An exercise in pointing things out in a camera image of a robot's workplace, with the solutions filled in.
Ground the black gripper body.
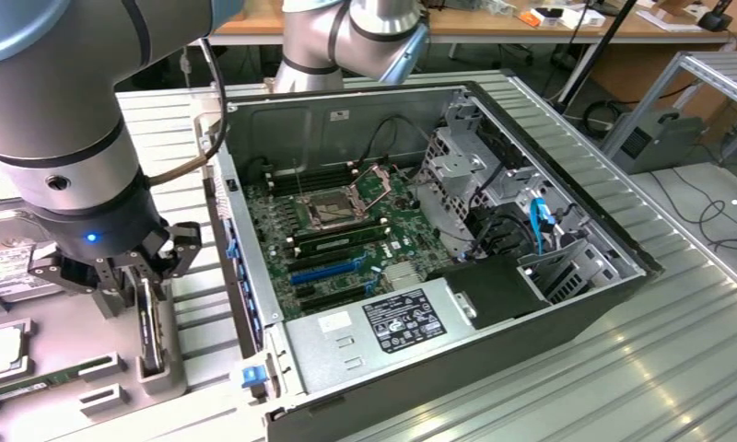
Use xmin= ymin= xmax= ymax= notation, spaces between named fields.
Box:
xmin=33 ymin=181 xmax=172 ymax=277

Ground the graphics card with metal bracket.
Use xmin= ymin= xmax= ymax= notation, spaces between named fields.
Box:
xmin=125 ymin=264 xmax=173 ymax=372

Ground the silver hard disk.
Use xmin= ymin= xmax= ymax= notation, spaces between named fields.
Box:
xmin=0 ymin=209 xmax=62 ymax=303

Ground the grey parts rack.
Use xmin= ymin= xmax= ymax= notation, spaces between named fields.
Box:
xmin=0 ymin=257 xmax=189 ymax=442

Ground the long black expansion slot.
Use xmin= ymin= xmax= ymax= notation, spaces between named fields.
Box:
xmin=300 ymin=294 xmax=371 ymax=317
xmin=297 ymin=284 xmax=369 ymax=306
xmin=285 ymin=250 xmax=369 ymax=273

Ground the blue expansion slot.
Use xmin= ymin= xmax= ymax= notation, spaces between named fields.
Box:
xmin=289 ymin=260 xmax=363 ymax=285

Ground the black RAM slot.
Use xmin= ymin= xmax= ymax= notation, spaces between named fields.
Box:
xmin=271 ymin=166 xmax=353 ymax=184
xmin=268 ymin=161 xmax=352 ymax=179
xmin=275 ymin=176 xmax=356 ymax=195
xmin=273 ymin=170 xmax=355 ymax=189

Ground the blue case latch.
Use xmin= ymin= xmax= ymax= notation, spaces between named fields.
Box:
xmin=237 ymin=363 xmax=269 ymax=386

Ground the metal socket cover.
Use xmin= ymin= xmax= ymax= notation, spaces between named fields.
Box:
xmin=347 ymin=163 xmax=400 ymax=208

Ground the grey power supply unit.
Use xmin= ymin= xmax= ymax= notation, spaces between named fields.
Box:
xmin=281 ymin=275 xmax=487 ymax=397

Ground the green motherboard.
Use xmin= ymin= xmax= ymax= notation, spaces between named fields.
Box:
xmin=243 ymin=160 xmax=468 ymax=323

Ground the silver chipset heatsink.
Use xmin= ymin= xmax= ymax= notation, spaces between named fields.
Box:
xmin=384 ymin=264 xmax=423 ymax=286

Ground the silver disk bay cage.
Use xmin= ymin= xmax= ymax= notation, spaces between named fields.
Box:
xmin=416 ymin=126 xmax=511 ymax=245

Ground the black plastic shroud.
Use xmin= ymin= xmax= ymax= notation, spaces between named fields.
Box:
xmin=441 ymin=255 xmax=552 ymax=331

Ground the black open PC case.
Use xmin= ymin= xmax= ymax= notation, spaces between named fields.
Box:
xmin=189 ymin=80 xmax=664 ymax=442

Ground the grey perforated disk bay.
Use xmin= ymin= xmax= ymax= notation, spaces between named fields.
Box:
xmin=519 ymin=237 xmax=647 ymax=308

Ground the wooden desk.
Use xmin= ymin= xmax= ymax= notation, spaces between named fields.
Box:
xmin=208 ymin=0 xmax=737 ymax=47

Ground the orange and black small box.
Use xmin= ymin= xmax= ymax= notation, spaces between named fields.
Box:
xmin=519 ymin=7 xmax=560 ymax=27

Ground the black stand pole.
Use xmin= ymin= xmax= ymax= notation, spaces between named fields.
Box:
xmin=556 ymin=0 xmax=640 ymax=105

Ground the grey equipment box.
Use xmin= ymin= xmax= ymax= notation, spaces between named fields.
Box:
xmin=613 ymin=112 xmax=712 ymax=174

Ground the white flat box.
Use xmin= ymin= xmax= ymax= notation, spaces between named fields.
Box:
xmin=557 ymin=8 xmax=607 ymax=28

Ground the white paper sheet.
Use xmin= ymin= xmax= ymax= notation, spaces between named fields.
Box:
xmin=636 ymin=7 xmax=705 ymax=33

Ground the black desk device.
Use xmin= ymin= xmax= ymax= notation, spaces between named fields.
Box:
xmin=697 ymin=0 xmax=736 ymax=31

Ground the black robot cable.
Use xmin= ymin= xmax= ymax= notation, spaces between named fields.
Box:
xmin=144 ymin=36 xmax=232 ymax=185

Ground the black looped cable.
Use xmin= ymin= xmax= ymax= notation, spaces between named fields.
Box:
xmin=359 ymin=115 xmax=435 ymax=167

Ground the black power cable bundle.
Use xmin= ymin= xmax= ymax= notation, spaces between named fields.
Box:
xmin=465 ymin=206 xmax=533 ymax=262

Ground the blue flat wire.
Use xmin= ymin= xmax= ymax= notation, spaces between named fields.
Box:
xmin=527 ymin=196 xmax=557 ymax=257

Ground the aluminium profile frame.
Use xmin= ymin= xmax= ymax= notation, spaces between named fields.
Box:
xmin=601 ymin=50 xmax=737 ymax=176

